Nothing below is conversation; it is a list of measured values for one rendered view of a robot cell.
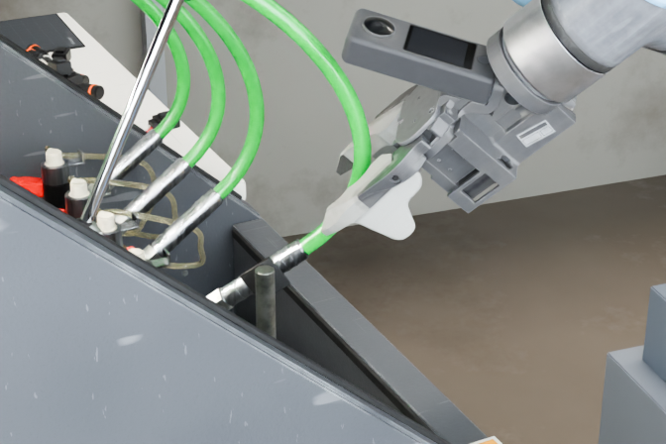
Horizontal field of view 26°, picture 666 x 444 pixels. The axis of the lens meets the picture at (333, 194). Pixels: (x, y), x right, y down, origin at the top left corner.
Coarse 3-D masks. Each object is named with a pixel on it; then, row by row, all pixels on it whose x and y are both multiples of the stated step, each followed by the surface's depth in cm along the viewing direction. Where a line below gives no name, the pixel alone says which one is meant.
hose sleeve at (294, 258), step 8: (296, 240) 117; (288, 248) 117; (296, 248) 117; (272, 256) 118; (280, 256) 117; (288, 256) 117; (296, 256) 117; (304, 256) 117; (280, 264) 117; (288, 264) 117; (296, 264) 117; (232, 280) 119; (240, 280) 118; (224, 288) 119; (232, 288) 118; (240, 288) 118; (248, 288) 118; (224, 296) 118; (232, 296) 118; (240, 296) 118; (232, 304) 119
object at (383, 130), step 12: (396, 108) 115; (384, 120) 116; (396, 120) 114; (372, 132) 116; (384, 132) 114; (372, 144) 117; (384, 144) 116; (348, 156) 118; (372, 156) 119; (348, 168) 119; (420, 168) 119
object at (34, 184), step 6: (12, 180) 147; (18, 180) 147; (24, 180) 147; (30, 180) 147; (36, 180) 147; (24, 186) 147; (30, 186) 147; (36, 186) 147; (42, 186) 147; (36, 192) 147; (42, 192) 147
